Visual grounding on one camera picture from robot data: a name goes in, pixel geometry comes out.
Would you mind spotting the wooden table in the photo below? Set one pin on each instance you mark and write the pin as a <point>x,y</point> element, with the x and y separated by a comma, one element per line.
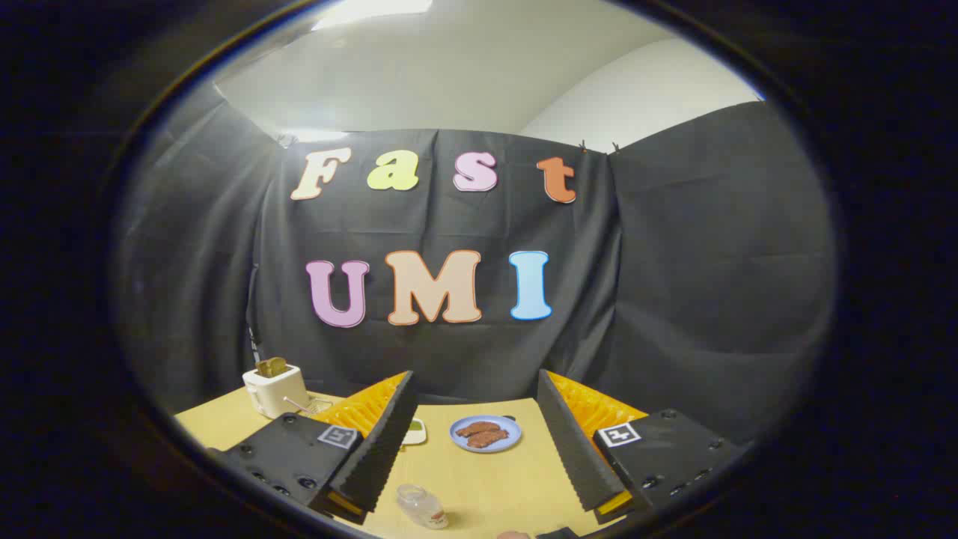
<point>486,479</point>

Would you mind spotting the clear plastic bottle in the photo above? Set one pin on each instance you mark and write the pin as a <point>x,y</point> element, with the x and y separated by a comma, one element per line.
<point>423,509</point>

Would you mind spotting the ceiling light panel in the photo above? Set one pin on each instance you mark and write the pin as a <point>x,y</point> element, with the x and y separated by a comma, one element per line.
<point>370,11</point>

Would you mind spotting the small white dish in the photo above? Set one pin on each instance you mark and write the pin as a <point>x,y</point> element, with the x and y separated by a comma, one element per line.
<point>415,433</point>

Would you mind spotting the white toaster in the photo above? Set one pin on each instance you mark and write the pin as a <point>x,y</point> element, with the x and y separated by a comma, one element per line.
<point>273,395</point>

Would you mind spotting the brown meat piece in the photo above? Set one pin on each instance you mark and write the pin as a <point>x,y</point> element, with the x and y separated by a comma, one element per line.
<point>488,439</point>
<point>477,429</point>

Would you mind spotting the toasted bread slice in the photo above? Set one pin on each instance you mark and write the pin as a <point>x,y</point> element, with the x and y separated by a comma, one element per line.
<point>272,367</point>

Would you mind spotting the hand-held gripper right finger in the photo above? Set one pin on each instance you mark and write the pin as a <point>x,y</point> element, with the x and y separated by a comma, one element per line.
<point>575,449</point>

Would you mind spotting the black backdrop cloth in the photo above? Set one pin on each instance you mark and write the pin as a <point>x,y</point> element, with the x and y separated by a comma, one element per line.
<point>673,299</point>

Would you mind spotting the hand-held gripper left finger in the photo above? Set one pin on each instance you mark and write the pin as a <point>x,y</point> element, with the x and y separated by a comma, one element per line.
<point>378,449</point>

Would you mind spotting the blue plate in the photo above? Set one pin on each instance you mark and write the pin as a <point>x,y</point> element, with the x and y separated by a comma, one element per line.
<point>511,438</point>

